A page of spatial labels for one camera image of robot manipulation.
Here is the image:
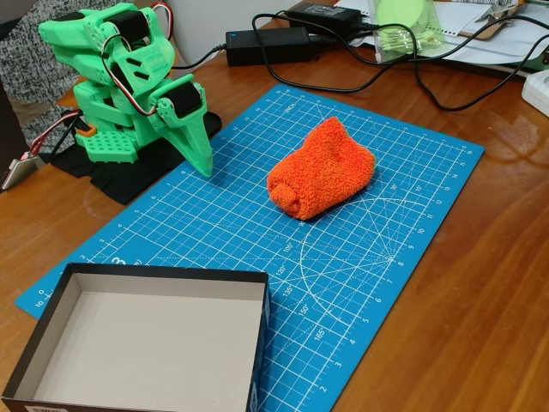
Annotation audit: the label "fuzzy orange sock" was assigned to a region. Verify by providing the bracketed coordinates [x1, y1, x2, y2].
[266, 116, 377, 221]

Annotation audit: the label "large black power adapter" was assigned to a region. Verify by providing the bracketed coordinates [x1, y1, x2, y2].
[225, 26, 327, 68]

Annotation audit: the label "grey speckled fabric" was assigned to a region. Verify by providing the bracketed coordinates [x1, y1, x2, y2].
[0, 0, 87, 149]

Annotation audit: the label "slim black power adapter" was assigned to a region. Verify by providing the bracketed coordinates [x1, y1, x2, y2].
[285, 2, 364, 31]

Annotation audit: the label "silver controller board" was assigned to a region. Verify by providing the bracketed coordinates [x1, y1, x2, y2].
[0, 156, 46, 192]

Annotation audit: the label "blue cutting mat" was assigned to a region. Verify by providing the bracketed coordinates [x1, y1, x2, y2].
[15, 83, 486, 412]

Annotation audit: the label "black cardboard box white inside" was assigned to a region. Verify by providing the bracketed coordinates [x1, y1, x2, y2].
[0, 262, 272, 412]

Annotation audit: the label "clear bag with green parts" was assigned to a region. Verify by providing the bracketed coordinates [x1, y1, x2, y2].
[371, 0, 447, 64]

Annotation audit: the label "brown clipboard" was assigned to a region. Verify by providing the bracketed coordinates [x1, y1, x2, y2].
[456, 16, 510, 42]

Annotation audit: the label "white paper sheets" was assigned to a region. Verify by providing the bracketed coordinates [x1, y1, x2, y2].
[334, 0, 549, 78]

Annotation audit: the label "white plastic device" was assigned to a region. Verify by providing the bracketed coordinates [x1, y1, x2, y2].
[521, 68, 549, 119]

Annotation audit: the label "short black power cable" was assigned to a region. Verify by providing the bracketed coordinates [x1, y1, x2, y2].
[170, 42, 229, 70]

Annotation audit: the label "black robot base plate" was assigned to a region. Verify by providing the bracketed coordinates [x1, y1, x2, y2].
[50, 110, 223, 206]

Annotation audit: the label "long looping black cable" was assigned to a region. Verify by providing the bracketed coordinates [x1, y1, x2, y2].
[251, 11, 549, 94]
[308, 16, 549, 112]

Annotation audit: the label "red and black wire bundle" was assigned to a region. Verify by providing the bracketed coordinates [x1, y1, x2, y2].
[26, 109, 85, 161]

